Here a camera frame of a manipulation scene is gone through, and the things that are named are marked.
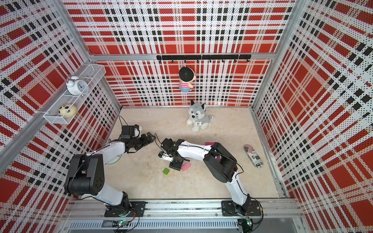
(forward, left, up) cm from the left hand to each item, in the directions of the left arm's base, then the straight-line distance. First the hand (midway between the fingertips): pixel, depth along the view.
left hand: (152, 139), depth 94 cm
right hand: (-14, -19, -5) cm, 24 cm away
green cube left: (-19, -10, -5) cm, 22 cm away
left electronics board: (-45, +7, -4) cm, 46 cm away
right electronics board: (-45, -52, -1) cm, 69 cm away
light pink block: (-16, -22, -5) cm, 28 cm away
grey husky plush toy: (+12, -30, +7) cm, 33 cm away
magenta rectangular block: (0, -40, -6) cm, 40 cm away
